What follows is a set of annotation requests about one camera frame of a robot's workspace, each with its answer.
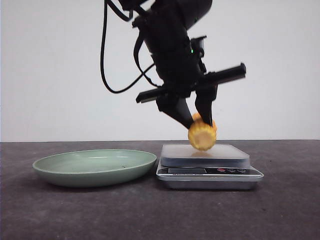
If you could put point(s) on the green shallow plate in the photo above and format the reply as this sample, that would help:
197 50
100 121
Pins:
94 168

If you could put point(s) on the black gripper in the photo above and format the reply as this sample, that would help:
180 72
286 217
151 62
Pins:
183 73

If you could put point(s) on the yellow corn cob piece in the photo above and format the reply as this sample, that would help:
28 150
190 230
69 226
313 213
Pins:
202 136

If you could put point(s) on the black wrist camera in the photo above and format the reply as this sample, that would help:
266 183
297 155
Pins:
197 46

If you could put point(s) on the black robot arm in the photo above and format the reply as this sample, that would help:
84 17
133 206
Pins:
163 27

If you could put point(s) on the silver digital kitchen scale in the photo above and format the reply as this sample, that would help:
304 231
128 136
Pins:
223 167

